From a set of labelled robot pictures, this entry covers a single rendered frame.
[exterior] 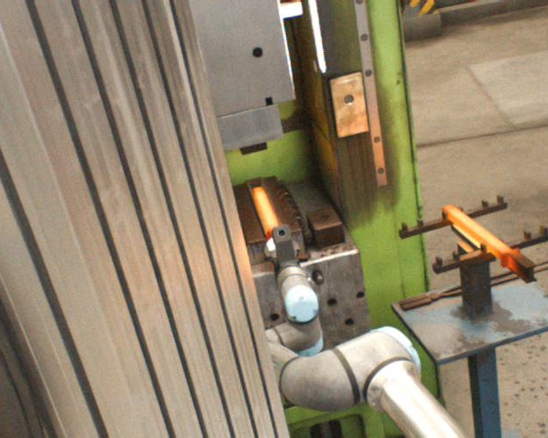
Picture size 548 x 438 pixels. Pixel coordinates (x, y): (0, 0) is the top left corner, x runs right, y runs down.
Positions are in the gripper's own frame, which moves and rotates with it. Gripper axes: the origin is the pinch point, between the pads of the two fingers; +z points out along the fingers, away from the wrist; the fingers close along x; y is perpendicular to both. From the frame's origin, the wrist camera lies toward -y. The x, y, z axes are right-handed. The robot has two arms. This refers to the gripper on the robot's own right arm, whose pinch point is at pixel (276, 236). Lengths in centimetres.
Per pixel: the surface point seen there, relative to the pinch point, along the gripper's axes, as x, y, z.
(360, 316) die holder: 19.2, 30.7, -3.2
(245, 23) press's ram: 3, -58, 3
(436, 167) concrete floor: 126, 100, 230
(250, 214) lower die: -4.8, 1.0, 20.5
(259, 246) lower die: -5.0, 3.0, 2.6
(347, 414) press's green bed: 10, 66, -2
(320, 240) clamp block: 12.4, 5.9, 2.7
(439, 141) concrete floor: 143, 99, 268
